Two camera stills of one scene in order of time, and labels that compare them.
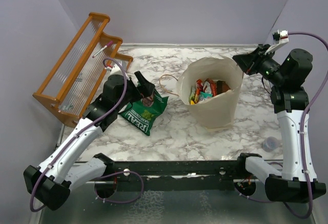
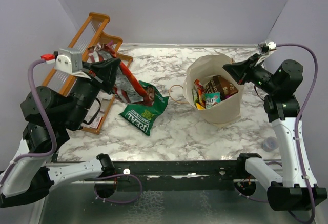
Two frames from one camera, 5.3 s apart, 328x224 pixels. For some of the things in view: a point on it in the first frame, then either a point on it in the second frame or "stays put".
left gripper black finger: x=146 y=87 → x=104 y=70
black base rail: x=218 y=175 stays put
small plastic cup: x=270 y=144 stays put
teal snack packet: x=205 y=95 → x=212 y=99
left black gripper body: x=132 y=94 → x=86 y=89
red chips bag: x=208 y=86 → x=126 y=84
